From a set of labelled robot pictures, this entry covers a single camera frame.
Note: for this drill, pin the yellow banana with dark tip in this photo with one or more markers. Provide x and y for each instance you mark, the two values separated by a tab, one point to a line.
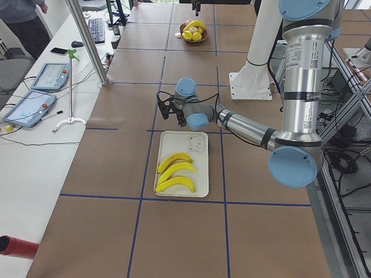
170	160

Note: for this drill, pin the aluminium frame post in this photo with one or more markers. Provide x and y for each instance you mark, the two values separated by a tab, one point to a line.
82	26

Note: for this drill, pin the black keyboard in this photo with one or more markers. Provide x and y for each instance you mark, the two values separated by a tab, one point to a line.
97	29

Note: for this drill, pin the greenish yellow banana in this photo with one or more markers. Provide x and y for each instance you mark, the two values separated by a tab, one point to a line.
174	169

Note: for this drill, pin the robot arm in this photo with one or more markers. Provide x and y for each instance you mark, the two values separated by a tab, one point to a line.
290	135

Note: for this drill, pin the brown wicker basket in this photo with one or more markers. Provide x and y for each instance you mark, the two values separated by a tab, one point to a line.
203	32

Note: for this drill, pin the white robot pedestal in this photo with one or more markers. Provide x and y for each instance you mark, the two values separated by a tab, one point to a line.
252	81

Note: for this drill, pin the yellow lemon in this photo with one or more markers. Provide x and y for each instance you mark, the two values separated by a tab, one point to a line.
197	36

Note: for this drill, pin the white bear-print tray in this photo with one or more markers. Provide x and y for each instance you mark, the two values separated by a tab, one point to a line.
196	145

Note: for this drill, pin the metal reacher stick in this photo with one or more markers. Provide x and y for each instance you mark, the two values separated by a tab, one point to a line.
71	119

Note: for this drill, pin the metal cup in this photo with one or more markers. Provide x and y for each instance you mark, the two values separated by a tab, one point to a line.
116	30

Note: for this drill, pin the person in dark clothes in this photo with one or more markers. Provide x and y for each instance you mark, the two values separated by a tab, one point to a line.
22	19

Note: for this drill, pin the black smartphone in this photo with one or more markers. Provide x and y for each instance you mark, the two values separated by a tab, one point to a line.
59	51

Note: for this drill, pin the large yellow banana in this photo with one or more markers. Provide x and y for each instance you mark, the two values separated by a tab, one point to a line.
185	181

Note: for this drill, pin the black computer mouse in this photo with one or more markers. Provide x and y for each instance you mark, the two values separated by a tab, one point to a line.
77	44

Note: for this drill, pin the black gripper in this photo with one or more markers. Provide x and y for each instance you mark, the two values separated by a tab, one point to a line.
197	4
179	114

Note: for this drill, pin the teach pendant tablet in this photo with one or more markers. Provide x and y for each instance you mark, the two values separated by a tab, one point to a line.
30	109
51	77

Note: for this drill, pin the red fire extinguisher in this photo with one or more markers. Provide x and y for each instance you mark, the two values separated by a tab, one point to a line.
19	248

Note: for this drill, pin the yellow starfruit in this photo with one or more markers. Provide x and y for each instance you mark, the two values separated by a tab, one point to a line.
187	35

